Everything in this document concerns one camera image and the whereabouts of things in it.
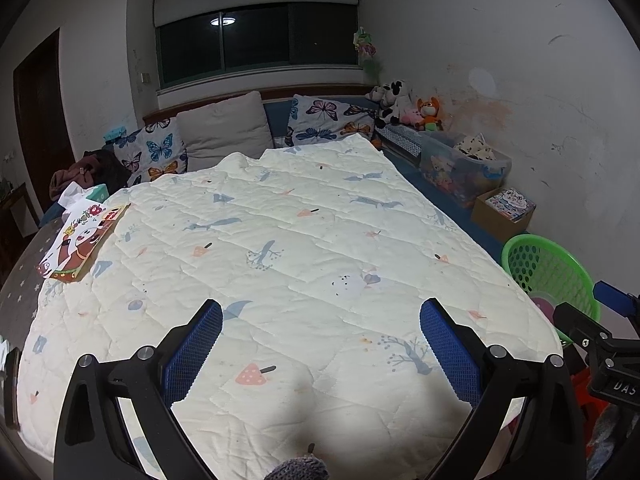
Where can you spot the cartoon printed booklet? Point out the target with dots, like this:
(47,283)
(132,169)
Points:
(510,204)

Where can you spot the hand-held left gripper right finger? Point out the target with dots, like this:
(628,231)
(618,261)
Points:
(450,355)

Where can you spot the dark clothes pile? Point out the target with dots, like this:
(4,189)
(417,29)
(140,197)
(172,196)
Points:
(100,170)

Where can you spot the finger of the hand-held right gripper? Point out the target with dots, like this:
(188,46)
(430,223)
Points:
(582,332)
(610,292)

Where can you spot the turquoise small object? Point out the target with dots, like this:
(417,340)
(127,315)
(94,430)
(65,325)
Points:
(114,133)

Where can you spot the green plastic basket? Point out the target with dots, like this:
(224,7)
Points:
(550,265)

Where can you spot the orange fox plush toy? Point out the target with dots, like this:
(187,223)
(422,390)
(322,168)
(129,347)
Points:
(430,110)

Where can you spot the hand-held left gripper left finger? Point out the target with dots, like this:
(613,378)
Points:
(192,355)

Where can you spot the blue white patterned cloth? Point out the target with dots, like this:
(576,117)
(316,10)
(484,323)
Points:
(400,140)

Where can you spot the clear plastic storage box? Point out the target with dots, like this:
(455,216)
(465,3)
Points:
(450,175)

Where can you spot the dark wooden door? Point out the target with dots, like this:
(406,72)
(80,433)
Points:
(40,110)

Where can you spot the window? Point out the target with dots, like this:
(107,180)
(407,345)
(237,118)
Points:
(255,42)

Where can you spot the grey knitted cloth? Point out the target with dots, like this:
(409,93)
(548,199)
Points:
(297,470)

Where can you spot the cream patterned cloth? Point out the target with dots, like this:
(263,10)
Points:
(477,146)

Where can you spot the red plastic stool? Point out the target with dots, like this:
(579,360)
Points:
(590,410)

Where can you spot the pink plush toy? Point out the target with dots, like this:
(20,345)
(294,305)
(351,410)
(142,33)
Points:
(411,116)

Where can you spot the hanging wall toy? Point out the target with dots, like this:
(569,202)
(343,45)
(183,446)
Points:
(366,50)

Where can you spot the white plastic bag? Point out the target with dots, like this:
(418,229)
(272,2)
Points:
(72,195)

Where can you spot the grey cushion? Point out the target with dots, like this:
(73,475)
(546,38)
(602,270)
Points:
(225,130)

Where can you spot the butterfly print cushion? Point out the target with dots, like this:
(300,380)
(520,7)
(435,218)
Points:
(325,120)
(155,152)

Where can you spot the cow plush toy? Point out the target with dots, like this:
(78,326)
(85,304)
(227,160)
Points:
(395,100)

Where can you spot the cartoon picture book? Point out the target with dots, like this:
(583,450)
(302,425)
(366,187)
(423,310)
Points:
(80,245)

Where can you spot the crumpled white tissue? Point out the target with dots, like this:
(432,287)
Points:
(4,352)

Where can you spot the wooden side table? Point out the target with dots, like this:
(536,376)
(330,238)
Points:
(15,205)

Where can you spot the dark patterned cloth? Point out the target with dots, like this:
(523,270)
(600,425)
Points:
(615,445)

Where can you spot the cream animal print quilt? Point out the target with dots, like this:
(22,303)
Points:
(300,260)

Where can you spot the cardboard box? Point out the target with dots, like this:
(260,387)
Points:
(492,225)

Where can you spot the blue sofa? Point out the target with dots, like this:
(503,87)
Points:
(277,115)

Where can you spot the black phone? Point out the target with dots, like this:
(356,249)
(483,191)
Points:
(11,390)

